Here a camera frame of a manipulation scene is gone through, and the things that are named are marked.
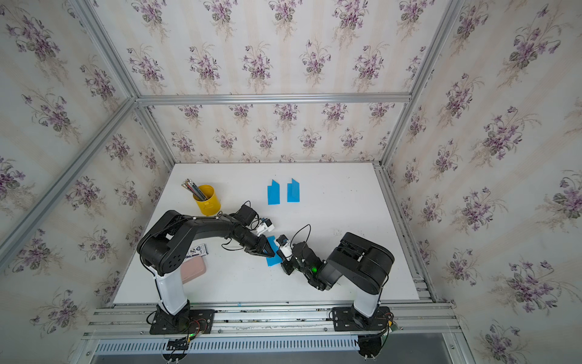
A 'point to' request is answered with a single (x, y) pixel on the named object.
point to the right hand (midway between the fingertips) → (280, 252)
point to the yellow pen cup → (210, 206)
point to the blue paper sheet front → (276, 259)
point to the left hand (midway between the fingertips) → (272, 258)
